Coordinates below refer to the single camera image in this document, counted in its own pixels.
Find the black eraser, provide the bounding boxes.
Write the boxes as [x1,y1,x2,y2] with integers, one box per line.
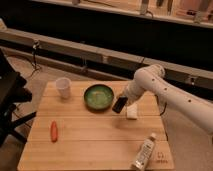
[112,97,128,113]

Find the black stand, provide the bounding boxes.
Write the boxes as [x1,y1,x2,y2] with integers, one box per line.
[0,49,36,147]

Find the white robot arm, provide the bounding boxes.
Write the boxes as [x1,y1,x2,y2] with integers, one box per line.
[121,64,213,135]

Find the white plastic bottle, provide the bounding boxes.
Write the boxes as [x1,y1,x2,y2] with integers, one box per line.
[133,133,156,171]

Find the white paper cup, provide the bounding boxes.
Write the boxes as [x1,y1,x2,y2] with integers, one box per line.
[55,77,70,99]

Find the green bowl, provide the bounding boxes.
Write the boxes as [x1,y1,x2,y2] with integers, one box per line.
[84,84,114,110]

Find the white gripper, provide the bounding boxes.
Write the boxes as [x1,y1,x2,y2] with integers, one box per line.
[121,87,140,106]

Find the orange carrot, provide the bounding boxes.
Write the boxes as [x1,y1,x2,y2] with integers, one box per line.
[50,121,58,142]

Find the wooden table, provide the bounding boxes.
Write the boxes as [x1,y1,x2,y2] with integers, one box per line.
[18,81,174,171]

